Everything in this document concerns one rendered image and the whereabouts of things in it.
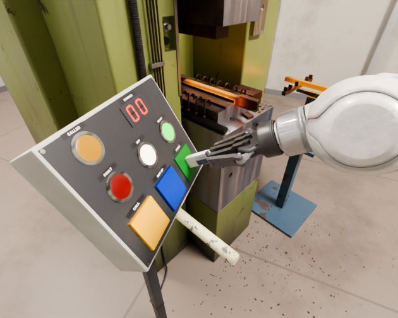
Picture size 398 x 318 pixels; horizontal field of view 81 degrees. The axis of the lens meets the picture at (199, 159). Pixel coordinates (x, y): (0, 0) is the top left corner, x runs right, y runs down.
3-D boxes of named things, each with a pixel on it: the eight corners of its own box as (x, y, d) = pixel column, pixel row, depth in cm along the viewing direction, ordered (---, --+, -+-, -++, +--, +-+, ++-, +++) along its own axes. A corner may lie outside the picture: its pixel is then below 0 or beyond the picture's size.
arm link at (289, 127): (314, 135, 50) (287, 142, 53) (302, 98, 46) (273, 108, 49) (318, 160, 43) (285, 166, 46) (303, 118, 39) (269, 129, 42)
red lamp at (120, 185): (138, 192, 43) (134, 175, 40) (115, 206, 40) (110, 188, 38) (129, 184, 45) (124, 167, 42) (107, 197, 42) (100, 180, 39)
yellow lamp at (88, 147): (109, 156, 40) (103, 135, 37) (83, 169, 37) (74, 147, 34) (100, 149, 41) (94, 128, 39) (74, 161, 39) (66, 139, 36)
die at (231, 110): (246, 111, 104) (248, 93, 99) (217, 127, 92) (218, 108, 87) (182, 88, 127) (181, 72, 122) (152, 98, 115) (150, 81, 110)
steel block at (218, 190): (259, 176, 136) (274, 105, 109) (217, 213, 114) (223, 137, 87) (192, 140, 167) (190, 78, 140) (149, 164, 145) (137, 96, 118)
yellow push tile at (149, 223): (170, 220, 49) (151, 194, 46) (153, 251, 43) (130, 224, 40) (163, 221, 50) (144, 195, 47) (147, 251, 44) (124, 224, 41)
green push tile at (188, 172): (199, 164, 64) (185, 142, 61) (189, 182, 59) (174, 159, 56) (193, 165, 65) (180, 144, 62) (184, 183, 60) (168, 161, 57)
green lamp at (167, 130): (179, 137, 58) (179, 122, 55) (165, 145, 55) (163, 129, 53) (171, 133, 60) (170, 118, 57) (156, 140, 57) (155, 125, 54)
